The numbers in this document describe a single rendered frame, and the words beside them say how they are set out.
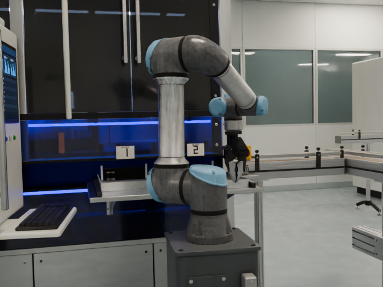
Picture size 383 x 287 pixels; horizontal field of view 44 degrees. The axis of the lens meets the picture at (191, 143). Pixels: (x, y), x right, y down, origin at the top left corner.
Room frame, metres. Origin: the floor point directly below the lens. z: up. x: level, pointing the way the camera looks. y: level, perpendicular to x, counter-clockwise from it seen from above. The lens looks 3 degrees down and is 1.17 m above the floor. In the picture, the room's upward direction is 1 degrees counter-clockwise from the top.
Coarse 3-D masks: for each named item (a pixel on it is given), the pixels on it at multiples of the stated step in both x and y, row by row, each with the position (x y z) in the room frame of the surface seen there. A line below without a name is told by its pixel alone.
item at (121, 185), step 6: (120, 180) 2.26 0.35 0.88; (126, 180) 2.25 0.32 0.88; (132, 180) 2.25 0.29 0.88; (138, 180) 2.24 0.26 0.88; (144, 180) 2.24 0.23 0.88; (102, 186) 1.92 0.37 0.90; (108, 186) 1.92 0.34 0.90; (114, 186) 1.93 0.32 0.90; (120, 186) 1.93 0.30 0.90; (126, 186) 1.94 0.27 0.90; (132, 186) 1.94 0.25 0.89; (138, 186) 1.95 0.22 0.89; (144, 186) 1.96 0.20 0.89
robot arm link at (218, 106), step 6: (210, 102) 1.82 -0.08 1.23; (216, 102) 1.81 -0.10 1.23; (222, 102) 1.79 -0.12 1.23; (228, 102) 1.80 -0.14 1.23; (234, 102) 1.79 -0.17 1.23; (210, 108) 1.82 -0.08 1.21; (216, 108) 1.81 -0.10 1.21; (222, 108) 1.79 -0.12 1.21; (228, 108) 1.80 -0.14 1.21; (234, 108) 1.79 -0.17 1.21; (216, 114) 1.81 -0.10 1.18; (222, 114) 1.81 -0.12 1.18; (228, 114) 1.82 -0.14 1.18; (234, 114) 1.80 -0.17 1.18
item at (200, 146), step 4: (188, 144) 2.27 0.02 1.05; (192, 144) 2.27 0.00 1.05; (196, 144) 2.28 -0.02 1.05; (200, 144) 2.28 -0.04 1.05; (188, 148) 2.27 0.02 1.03; (192, 148) 2.27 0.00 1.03; (196, 148) 2.28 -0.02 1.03; (200, 148) 2.28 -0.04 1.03; (188, 152) 2.27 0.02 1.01; (192, 152) 2.27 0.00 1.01; (196, 152) 2.28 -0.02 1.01; (200, 152) 2.28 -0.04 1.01
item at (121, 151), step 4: (116, 148) 2.19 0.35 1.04; (120, 148) 2.19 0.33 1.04; (124, 148) 2.20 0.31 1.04; (128, 148) 2.20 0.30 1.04; (132, 148) 2.20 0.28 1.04; (116, 152) 2.19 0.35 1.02; (120, 152) 2.19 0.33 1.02; (124, 152) 2.19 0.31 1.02; (128, 152) 2.20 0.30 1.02; (132, 152) 2.20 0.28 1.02; (116, 156) 2.19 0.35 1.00; (120, 156) 2.19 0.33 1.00; (124, 156) 2.19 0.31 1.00; (128, 156) 2.20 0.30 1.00; (132, 156) 2.20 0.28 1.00
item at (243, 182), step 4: (228, 176) 2.20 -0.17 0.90; (228, 180) 1.92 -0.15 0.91; (232, 180) 1.93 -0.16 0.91; (240, 180) 1.94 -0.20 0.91; (244, 180) 1.94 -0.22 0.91; (228, 184) 1.92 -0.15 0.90; (232, 184) 1.93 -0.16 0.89; (236, 184) 1.93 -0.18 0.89; (240, 184) 1.94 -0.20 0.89; (244, 184) 1.94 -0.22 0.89
